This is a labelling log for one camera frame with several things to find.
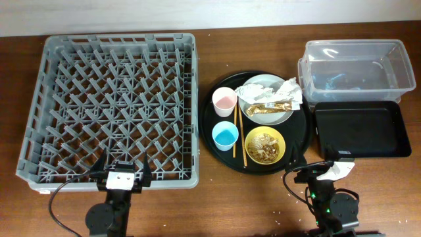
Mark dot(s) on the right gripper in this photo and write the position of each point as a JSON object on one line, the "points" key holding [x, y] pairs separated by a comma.
{"points": [[312, 172]]}

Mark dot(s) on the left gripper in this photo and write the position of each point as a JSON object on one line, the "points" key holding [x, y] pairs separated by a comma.
{"points": [[97, 170]]}

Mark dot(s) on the yellow bowl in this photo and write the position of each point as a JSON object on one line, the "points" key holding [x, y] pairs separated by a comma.
{"points": [[272, 132]]}

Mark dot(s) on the white napkin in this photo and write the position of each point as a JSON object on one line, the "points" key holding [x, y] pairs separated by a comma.
{"points": [[267, 88]]}

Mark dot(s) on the gold snack wrapper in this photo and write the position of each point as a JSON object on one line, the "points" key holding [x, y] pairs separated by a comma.
{"points": [[269, 108]]}

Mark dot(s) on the grey plate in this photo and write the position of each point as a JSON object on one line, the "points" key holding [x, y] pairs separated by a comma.
{"points": [[266, 116]]}

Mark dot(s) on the blue cup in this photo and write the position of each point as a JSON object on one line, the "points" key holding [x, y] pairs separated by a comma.
{"points": [[223, 135]]}

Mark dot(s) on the wooden chopstick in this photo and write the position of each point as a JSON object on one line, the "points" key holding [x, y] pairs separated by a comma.
{"points": [[235, 131], [243, 148]]}

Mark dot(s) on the pink cup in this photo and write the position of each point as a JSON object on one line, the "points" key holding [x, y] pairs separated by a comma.
{"points": [[224, 100]]}

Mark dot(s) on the food scraps pile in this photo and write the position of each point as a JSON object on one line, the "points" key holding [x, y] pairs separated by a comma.
{"points": [[263, 148]]}

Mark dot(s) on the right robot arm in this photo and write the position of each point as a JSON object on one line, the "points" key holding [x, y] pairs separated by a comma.
{"points": [[335, 209]]}

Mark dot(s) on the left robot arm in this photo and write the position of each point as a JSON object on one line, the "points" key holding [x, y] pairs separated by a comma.
{"points": [[110, 218]]}

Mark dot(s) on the grey dishwasher rack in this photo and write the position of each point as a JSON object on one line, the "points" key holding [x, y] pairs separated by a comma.
{"points": [[121, 97]]}

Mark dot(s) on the black rectangular tray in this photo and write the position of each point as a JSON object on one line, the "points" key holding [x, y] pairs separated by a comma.
{"points": [[361, 129]]}

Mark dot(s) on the round black serving tray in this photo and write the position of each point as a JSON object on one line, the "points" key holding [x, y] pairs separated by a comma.
{"points": [[297, 131]]}

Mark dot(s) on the clear plastic bin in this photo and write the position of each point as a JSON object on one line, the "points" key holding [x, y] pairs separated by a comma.
{"points": [[355, 70]]}

